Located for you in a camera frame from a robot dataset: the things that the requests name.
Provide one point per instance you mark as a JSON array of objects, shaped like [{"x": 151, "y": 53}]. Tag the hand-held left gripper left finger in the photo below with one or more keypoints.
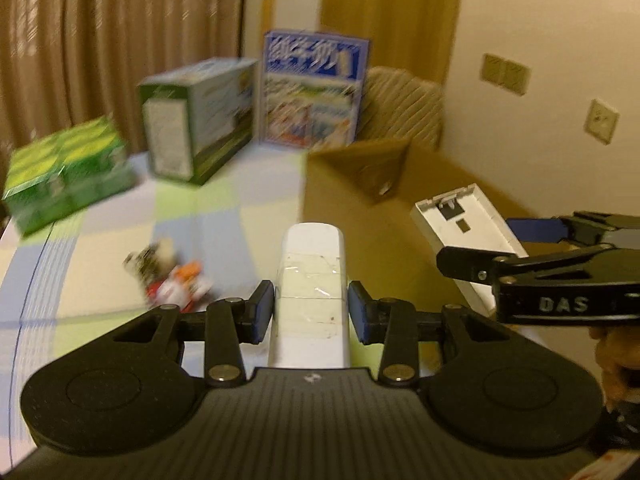
[{"x": 261, "y": 312}]

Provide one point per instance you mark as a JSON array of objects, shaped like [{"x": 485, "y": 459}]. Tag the plaid tablecloth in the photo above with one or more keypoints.
[{"x": 100, "y": 270}]

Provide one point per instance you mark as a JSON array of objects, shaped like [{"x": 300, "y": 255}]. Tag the blue milk carton case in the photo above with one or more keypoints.
[{"x": 310, "y": 90}]

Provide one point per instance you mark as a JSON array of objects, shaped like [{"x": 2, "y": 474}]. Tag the white rectangular wall device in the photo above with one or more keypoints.
[{"x": 465, "y": 220}]

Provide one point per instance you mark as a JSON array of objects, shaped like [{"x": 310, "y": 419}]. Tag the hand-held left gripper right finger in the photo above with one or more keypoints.
[{"x": 361, "y": 312}]

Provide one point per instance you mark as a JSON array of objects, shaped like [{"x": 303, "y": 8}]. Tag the wooden door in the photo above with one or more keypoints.
[{"x": 395, "y": 15}]

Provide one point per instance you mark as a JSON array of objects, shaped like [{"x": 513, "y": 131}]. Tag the beige wall outlet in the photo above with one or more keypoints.
[
  {"x": 601, "y": 121},
  {"x": 516, "y": 76},
  {"x": 492, "y": 67}
]

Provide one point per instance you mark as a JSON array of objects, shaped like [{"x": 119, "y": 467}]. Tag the person's right hand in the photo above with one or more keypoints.
[{"x": 620, "y": 360}]

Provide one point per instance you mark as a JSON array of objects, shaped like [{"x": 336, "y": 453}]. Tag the green shrink-wrapped carton pack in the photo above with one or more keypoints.
[{"x": 65, "y": 170}]

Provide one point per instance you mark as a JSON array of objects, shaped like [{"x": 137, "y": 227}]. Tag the brown curtain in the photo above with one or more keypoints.
[{"x": 110, "y": 35}]

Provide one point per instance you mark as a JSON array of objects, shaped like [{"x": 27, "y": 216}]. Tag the brown cardboard box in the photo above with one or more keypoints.
[{"x": 360, "y": 210}]

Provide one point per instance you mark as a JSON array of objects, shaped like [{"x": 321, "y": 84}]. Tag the white oblong case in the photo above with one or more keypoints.
[{"x": 310, "y": 270}]

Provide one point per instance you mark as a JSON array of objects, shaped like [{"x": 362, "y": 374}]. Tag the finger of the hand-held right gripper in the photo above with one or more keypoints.
[
  {"x": 465, "y": 262},
  {"x": 540, "y": 230}
]

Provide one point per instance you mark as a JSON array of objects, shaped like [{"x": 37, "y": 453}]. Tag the green milk carton case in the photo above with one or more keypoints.
[{"x": 190, "y": 115}]

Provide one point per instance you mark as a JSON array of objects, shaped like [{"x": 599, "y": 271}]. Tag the beige quilted chair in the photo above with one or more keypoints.
[{"x": 400, "y": 110}]

